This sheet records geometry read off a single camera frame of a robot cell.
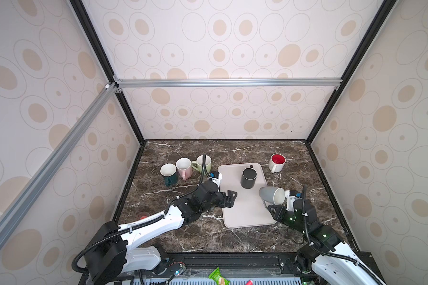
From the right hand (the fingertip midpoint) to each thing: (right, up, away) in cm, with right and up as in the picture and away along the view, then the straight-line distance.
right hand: (269, 206), depth 78 cm
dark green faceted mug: (-49, +14, +17) cm, 54 cm away
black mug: (-7, +11, +12) cm, 18 cm away
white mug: (+11, +19, +23) cm, 31 cm away
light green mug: (-28, +19, +18) cm, 39 cm away
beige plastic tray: (-7, -5, +13) cm, 16 cm away
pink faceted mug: (-41, +17, +18) cm, 48 cm away
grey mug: (+1, +6, -3) cm, 7 cm away
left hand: (-16, +7, -2) cm, 18 cm away
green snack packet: (-24, -25, -9) cm, 35 cm away
